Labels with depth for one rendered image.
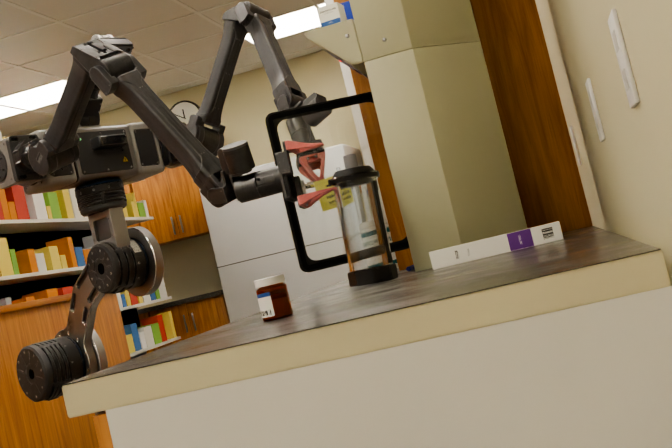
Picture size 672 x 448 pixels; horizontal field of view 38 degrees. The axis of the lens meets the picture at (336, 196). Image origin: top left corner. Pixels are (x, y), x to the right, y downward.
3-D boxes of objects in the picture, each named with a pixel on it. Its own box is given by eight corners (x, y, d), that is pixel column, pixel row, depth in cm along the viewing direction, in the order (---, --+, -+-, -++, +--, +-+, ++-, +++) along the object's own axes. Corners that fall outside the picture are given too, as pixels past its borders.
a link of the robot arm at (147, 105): (121, 64, 229) (86, 78, 221) (129, 47, 225) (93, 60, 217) (244, 197, 221) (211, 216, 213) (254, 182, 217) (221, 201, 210)
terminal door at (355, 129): (421, 245, 243) (382, 88, 246) (301, 274, 238) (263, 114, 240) (420, 245, 244) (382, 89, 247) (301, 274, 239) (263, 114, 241)
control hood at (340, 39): (386, 80, 247) (377, 42, 248) (363, 61, 215) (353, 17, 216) (342, 92, 249) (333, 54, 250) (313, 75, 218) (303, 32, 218)
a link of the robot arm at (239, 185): (241, 199, 215) (235, 207, 210) (231, 170, 213) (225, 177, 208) (270, 191, 214) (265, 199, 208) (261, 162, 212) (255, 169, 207)
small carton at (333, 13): (349, 30, 227) (343, 5, 228) (342, 27, 223) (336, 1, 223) (329, 36, 229) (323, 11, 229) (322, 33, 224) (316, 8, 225)
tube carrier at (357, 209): (405, 269, 208) (385, 170, 209) (389, 274, 198) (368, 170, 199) (358, 278, 212) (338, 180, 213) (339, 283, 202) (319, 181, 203)
